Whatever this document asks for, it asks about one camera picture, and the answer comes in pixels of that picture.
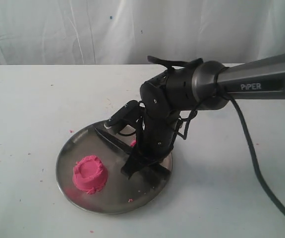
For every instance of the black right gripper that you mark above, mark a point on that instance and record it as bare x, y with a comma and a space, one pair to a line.
154, 142

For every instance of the black knife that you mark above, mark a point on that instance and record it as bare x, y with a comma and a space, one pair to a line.
112, 141

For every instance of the pink putty lump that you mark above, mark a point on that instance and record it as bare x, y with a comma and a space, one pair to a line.
90, 175

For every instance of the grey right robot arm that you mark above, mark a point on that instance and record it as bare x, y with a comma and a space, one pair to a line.
172, 98

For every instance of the pink sand lump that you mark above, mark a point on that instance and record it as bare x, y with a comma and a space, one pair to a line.
133, 143

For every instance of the round steel plate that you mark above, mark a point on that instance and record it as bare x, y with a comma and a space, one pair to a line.
120, 194

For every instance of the white backdrop curtain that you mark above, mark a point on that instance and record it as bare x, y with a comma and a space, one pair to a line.
127, 31

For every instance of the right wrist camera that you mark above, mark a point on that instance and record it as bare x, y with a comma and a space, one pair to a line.
128, 115

